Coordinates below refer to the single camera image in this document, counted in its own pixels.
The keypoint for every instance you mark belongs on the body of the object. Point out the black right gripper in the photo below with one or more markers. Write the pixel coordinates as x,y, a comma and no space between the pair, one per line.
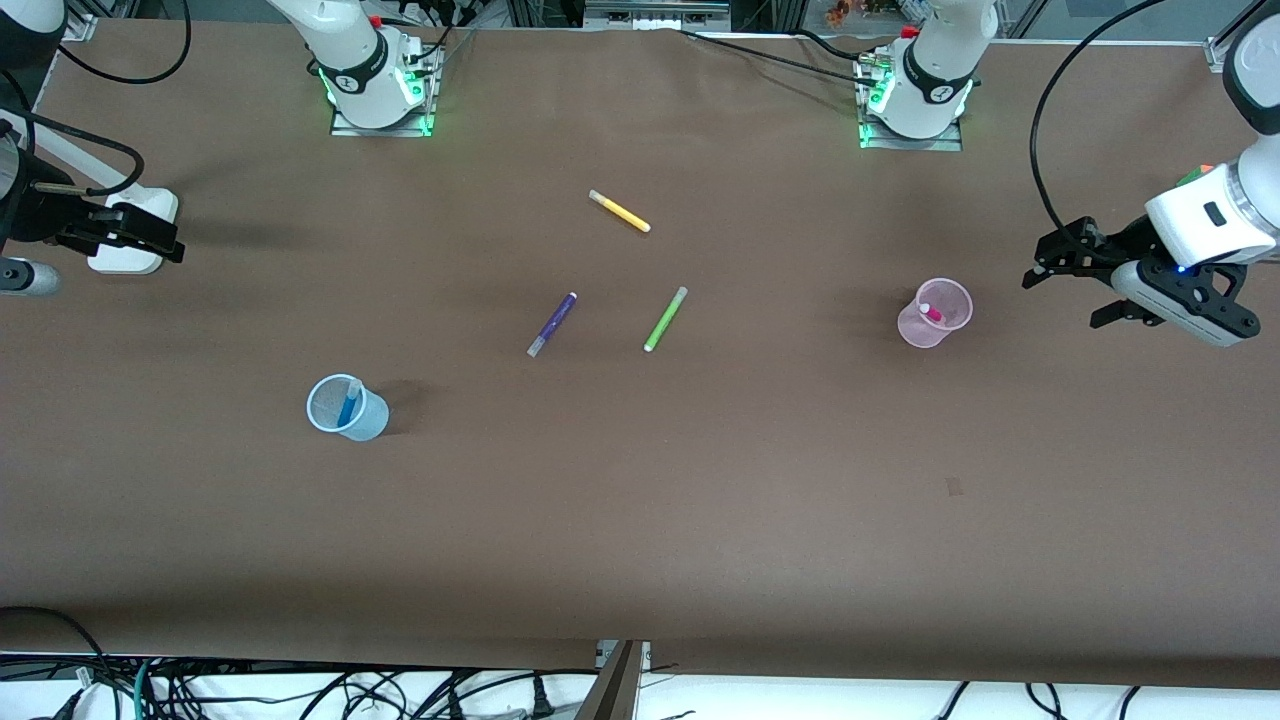
38,213

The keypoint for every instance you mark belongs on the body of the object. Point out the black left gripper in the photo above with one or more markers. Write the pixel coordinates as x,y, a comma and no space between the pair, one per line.
1122,243

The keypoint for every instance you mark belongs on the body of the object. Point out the pink marker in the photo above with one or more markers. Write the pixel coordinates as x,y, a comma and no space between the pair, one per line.
932,314

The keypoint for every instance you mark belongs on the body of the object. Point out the blue marker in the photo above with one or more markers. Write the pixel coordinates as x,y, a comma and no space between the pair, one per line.
348,405

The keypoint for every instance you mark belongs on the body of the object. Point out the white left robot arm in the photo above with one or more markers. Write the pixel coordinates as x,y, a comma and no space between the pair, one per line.
1215,215

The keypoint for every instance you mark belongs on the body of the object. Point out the translucent pink cup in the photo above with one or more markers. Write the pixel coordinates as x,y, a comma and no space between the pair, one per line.
955,300

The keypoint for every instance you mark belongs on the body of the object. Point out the colourful puzzle cube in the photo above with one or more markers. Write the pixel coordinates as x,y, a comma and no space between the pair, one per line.
1195,178

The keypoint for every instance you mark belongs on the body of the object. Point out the translucent blue cup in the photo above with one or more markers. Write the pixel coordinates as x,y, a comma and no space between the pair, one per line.
372,420

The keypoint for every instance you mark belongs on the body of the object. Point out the orange toy figure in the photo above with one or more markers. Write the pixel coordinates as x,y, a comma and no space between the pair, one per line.
840,12

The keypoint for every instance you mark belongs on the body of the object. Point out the green marker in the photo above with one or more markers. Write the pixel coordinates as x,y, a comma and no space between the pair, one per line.
665,320

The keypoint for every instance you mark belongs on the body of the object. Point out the purple marker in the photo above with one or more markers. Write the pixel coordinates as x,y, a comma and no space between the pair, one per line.
553,323

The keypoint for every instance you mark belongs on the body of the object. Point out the yellow marker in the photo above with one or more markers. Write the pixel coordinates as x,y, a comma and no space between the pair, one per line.
620,211

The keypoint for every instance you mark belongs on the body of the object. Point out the grey metal device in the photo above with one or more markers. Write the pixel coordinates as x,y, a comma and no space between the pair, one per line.
655,12

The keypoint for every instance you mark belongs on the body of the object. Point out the wooden table leg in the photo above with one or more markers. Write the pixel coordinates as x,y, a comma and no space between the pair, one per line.
612,690

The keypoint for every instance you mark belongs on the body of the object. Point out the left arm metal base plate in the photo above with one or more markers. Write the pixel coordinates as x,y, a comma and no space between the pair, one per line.
910,145

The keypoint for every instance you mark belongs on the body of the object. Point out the aluminium frame profile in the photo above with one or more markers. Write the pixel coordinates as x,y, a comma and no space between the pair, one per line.
78,27
1218,52

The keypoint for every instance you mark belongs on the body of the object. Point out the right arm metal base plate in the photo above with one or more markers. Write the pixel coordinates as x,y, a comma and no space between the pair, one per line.
385,128

